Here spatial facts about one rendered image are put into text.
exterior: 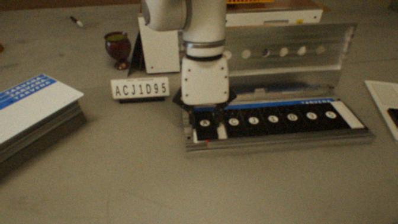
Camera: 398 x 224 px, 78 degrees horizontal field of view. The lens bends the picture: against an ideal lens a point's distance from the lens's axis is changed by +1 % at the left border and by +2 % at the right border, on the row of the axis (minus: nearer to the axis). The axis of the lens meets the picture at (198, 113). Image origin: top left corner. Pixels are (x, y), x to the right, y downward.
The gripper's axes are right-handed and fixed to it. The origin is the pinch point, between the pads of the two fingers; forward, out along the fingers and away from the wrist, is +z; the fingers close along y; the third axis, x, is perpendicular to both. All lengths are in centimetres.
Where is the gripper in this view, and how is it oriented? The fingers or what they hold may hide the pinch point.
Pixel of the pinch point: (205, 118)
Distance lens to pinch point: 57.0
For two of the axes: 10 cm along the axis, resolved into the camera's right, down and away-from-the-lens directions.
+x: -1.1, -4.7, 8.7
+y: 9.9, -0.7, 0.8
